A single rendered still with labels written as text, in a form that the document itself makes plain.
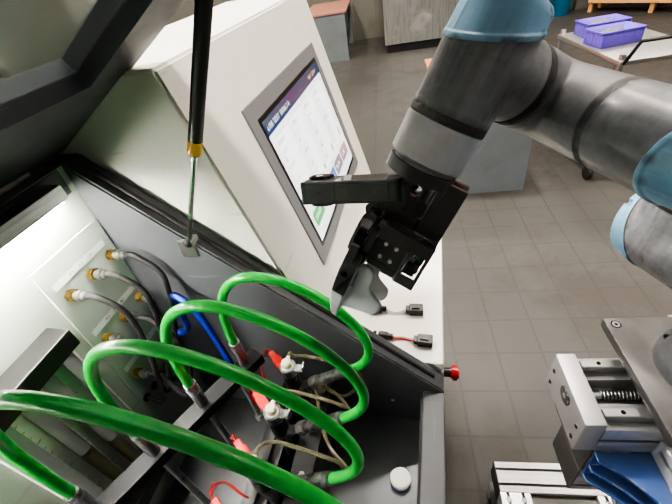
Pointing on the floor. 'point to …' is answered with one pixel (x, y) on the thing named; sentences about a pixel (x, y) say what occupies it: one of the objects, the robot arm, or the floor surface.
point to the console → (220, 135)
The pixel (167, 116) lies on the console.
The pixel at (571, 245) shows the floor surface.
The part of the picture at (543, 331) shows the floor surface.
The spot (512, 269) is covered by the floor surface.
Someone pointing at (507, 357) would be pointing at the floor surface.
